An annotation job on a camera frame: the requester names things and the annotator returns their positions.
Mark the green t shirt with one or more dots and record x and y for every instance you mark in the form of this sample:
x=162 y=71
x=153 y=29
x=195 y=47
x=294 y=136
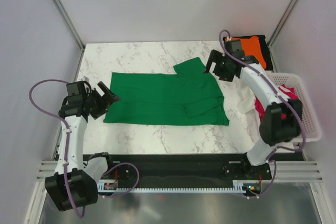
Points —
x=189 y=97

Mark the white slotted cable duct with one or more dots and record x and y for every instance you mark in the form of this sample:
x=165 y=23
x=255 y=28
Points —
x=238 y=187

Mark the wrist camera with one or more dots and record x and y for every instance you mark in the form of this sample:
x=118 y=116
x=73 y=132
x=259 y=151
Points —
x=85 y=80
x=234 y=47

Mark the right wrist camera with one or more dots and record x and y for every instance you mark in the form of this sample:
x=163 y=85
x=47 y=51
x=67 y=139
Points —
x=234 y=47

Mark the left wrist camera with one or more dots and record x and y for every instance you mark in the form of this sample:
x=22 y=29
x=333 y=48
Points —
x=85 y=80

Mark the folded orange t shirt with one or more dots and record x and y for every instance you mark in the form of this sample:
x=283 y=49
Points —
x=251 y=46

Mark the folded black t shirt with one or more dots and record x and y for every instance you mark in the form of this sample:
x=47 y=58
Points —
x=265 y=51

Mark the right aluminium frame post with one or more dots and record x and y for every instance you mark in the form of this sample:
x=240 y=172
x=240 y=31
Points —
x=284 y=18

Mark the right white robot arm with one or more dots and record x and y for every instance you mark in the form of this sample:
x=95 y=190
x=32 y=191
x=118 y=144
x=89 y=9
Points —
x=261 y=152

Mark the white plastic basket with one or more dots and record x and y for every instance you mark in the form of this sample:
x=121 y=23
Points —
x=307 y=108

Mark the left aluminium frame post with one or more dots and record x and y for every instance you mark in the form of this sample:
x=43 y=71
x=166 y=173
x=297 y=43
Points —
x=68 y=22

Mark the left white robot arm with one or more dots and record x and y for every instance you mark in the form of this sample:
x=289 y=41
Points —
x=75 y=183

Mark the aluminium extrusion rail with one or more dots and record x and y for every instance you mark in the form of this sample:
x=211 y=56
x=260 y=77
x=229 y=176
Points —
x=287 y=172

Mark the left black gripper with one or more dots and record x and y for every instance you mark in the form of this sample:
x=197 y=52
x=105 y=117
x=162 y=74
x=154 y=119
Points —
x=105 y=101

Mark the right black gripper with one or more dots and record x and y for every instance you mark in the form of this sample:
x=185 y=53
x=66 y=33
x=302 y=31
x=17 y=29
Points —
x=214 y=56

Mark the aluminium frame post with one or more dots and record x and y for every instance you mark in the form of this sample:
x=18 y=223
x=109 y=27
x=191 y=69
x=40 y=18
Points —
x=68 y=22
x=284 y=18

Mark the white t shirt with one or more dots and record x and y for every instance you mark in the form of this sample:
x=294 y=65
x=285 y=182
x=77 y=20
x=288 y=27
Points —
x=248 y=100

